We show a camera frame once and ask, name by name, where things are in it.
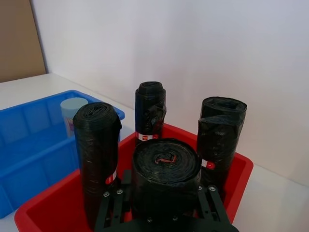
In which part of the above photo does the red plastic bin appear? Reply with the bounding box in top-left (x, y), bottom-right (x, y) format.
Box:
top-left (14, 123), bottom-right (254, 232)

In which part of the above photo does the pale blue printed canister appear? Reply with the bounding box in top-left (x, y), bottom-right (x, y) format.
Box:
top-left (60, 97), bottom-right (88, 139)

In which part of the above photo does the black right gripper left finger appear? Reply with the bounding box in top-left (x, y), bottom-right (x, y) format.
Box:
top-left (94, 170), bottom-right (133, 232)

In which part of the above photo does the black trash bag roll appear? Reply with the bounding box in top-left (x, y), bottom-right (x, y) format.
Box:
top-left (134, 81), bottom-right (168, 141)
top-left (197, 96), bottom-right (248, 201)
top-left (73, 102), bottom-right (123, 229)
top-left (132, 138), bottom-right (202, 219)

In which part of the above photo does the blue plastic bin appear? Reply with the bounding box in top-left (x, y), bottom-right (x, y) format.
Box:
top-left (0, 89), bottom-right (126, 215)

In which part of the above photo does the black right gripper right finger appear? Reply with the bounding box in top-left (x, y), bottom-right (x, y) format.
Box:
top-left (197, 185), bottom-right (232, 225)

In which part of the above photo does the brown board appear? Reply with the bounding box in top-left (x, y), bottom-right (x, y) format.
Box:
top-left (0, 0), bottom-right (48, 83)

